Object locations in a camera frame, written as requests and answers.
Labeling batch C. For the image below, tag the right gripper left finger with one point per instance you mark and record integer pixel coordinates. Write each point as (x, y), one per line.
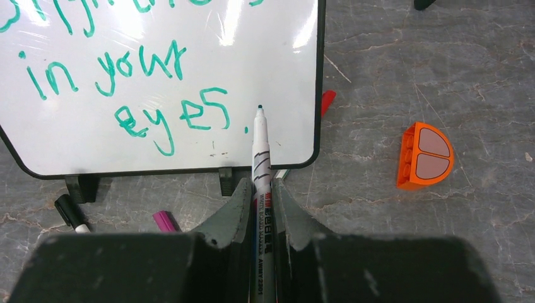
(220, 266)

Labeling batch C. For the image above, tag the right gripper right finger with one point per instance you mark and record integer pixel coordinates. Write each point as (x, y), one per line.
(299, 273)

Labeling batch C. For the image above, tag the green whiteboard marker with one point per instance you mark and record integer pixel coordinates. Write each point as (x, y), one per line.
(263, 277)

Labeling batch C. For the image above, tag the white whiteboard black frame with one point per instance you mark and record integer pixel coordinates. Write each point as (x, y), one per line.
(115, 88)

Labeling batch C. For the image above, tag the purple capped whiteboard marker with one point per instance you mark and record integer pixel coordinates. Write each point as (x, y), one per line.
(166, 221)

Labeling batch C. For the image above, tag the red capped whiteboard marker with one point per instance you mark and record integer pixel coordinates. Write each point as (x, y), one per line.
(327, 99)

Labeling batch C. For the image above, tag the black capped whiteboard marker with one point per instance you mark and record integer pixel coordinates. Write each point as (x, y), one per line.
(71, 214)

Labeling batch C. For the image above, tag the orange rounded toy brick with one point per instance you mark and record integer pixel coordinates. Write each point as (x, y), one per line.
(426, 157)

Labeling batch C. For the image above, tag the pink tripod stand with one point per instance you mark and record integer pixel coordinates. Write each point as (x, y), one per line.
(421, 5)

